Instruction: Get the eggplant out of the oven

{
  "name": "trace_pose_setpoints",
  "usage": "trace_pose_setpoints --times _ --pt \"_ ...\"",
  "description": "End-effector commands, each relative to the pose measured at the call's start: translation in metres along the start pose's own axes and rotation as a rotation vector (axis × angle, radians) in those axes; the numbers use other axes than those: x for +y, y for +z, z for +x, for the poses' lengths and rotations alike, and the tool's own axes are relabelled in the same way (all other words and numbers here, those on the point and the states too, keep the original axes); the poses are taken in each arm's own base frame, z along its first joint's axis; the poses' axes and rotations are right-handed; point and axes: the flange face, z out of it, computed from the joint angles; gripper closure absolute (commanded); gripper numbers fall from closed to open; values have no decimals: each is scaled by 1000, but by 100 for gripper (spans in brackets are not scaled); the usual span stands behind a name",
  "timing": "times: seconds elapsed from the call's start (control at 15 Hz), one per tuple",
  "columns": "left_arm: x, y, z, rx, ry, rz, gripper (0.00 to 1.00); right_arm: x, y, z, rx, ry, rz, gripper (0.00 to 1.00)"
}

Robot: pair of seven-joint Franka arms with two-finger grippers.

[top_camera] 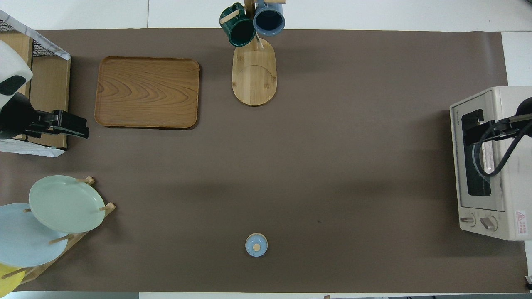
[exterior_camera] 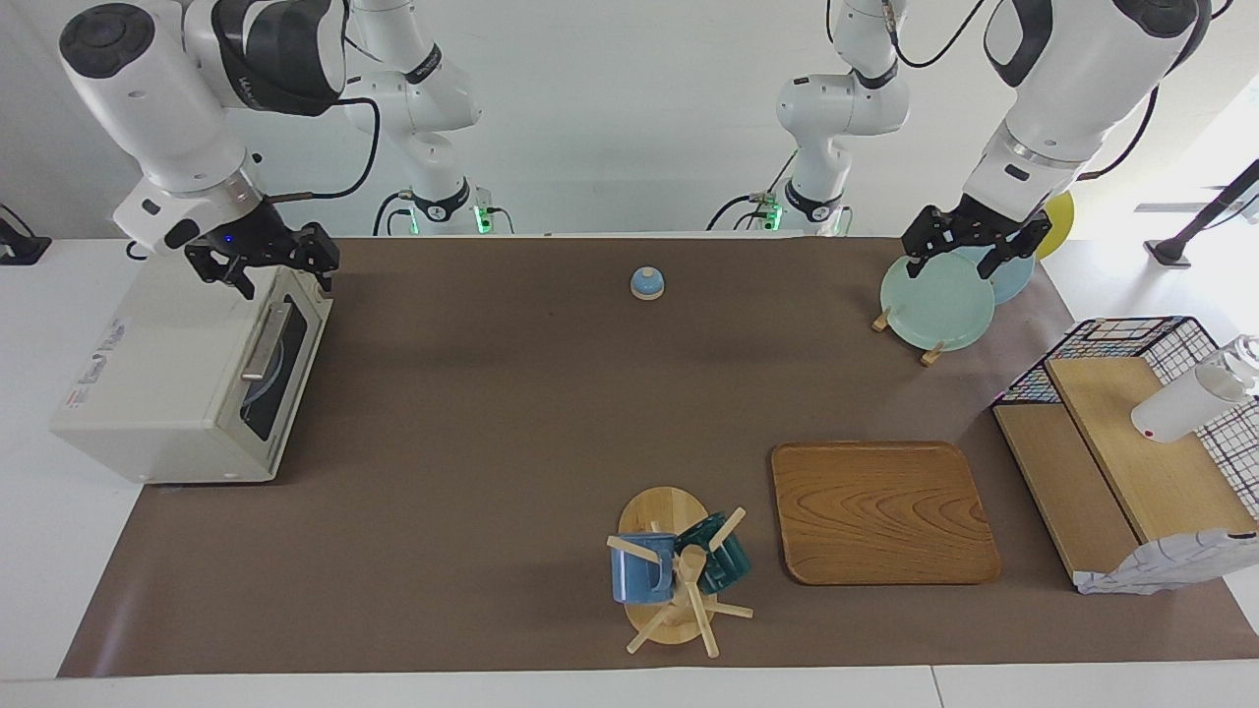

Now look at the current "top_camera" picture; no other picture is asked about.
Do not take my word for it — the white marbled cloth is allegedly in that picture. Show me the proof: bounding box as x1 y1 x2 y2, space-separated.
0 9 71 158

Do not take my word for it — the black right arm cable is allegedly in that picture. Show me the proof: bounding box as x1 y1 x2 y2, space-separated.
473 120 532 179

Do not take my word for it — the wooden shelf unit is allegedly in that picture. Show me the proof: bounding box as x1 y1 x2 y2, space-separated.
0 31 71 150

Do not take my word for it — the yellow plate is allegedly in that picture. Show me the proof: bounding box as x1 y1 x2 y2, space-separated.
0 264 22 297

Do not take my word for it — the glass oven door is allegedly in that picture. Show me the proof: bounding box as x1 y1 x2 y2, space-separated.
450 94 506 211

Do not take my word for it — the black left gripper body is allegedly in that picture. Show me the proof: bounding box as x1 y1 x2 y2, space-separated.
0 92 63 140

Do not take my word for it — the blue mug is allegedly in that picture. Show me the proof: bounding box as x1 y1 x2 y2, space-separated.
253 0 286 37

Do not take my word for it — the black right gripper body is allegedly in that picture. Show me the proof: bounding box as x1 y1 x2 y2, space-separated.
515 96 532 125

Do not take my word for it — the pale green plate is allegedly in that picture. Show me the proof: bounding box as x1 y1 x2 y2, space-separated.
28 175 106 234

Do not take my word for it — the brown table mat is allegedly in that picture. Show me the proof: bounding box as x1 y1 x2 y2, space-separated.
0 28 527 294

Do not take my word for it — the wooden serving tray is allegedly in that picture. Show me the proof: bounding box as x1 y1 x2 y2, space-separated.
94 56 201 130

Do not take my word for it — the wooden plate rack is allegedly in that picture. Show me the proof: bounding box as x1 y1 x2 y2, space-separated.
17 176 116 287

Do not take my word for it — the dark green mug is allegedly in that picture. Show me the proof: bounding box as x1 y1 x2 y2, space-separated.
219 3 256 47

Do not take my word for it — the cream toaster oven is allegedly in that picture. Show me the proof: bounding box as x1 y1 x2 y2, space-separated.
450 86 532 241

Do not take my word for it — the wooden mug tree stand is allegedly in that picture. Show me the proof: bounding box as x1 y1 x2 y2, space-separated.
232 0 287 107

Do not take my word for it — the light blue racked plate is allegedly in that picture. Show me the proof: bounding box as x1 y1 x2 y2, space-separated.
0 203 69 268

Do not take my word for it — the black wire basket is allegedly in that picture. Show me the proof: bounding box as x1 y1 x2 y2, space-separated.
0 19 59 59

